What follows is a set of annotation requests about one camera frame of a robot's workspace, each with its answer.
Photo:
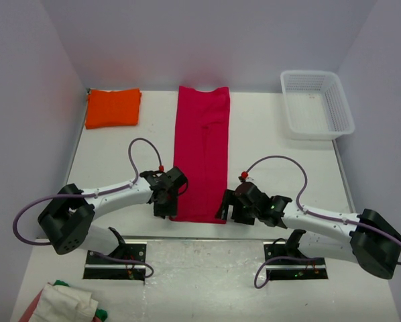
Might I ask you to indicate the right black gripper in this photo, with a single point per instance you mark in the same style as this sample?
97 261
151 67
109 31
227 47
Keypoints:
229 198

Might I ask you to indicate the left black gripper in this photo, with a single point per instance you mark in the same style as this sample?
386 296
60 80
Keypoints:
171 210

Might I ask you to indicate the magenta t shirt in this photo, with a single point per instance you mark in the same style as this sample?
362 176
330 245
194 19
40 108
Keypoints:
201 141

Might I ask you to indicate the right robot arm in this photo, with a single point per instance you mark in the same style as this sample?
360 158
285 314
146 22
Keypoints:
366 238

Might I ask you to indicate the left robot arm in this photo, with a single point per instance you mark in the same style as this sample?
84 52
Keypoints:
68 219

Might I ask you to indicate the folded orange t shirt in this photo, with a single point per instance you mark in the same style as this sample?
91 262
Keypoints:
112 108

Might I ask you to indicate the white plastic basket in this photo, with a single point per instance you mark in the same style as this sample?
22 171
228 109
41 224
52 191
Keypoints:
316 107

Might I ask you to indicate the cream white cloth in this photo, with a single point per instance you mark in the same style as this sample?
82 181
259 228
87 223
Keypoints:
63 303

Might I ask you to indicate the pink cloth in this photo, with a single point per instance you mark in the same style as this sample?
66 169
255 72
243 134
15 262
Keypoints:
30 309

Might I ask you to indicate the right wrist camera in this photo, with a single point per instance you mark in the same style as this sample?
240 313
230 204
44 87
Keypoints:
245 180

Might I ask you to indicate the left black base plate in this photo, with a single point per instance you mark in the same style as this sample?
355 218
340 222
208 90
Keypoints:
98 268

